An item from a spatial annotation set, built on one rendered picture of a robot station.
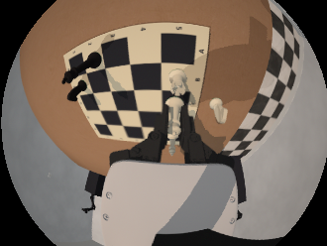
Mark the white rook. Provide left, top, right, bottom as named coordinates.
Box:
left=168, top=69, right=186, bottom=96

